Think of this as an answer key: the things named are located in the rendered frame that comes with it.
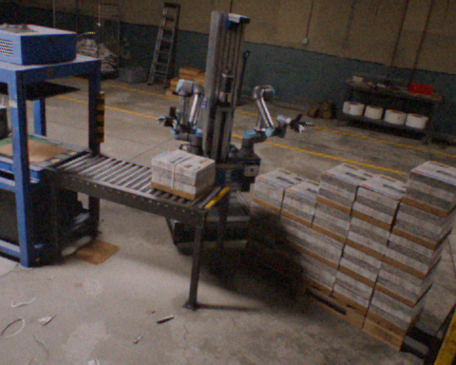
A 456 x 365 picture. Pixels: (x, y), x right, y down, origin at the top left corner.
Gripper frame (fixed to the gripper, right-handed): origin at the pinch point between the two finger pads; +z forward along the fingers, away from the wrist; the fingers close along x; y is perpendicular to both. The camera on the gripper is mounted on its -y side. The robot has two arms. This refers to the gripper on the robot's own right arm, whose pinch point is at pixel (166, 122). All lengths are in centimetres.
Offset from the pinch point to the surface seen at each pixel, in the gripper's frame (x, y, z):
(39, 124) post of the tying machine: 128, 55, -51
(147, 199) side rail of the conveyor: -9, 44, 44
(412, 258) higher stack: -192, 25, 47
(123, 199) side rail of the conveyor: 9, 52, 40
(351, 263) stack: -162, 54, 27
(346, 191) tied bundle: -141, 5, 17
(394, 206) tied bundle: -170, -2, 36
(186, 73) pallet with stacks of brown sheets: 133, 96, -664
